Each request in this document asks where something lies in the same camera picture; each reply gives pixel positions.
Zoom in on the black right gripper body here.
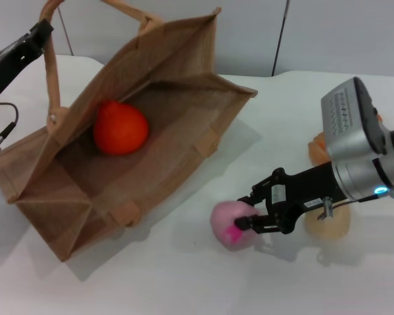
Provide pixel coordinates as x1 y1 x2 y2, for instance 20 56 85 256
252 163 344 234

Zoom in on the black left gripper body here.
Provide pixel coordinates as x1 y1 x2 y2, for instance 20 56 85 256
0 32 45 99

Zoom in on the pink toy peach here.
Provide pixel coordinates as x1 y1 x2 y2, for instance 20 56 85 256
209 200 267 252

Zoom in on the orange toy fruit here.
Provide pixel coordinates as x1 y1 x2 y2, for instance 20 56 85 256
93 100 150 156

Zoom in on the brown jute handbag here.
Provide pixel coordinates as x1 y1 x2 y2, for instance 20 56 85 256
0 0 259 263

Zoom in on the orange ridged toy croissant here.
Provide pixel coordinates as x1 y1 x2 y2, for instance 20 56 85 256
307 131 332 165

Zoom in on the beige round toy bun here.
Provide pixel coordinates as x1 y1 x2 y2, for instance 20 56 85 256
303 205 353 240

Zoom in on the silver plug with black cable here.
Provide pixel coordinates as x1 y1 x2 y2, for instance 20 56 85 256
0 103 20 155
317 188 394 220

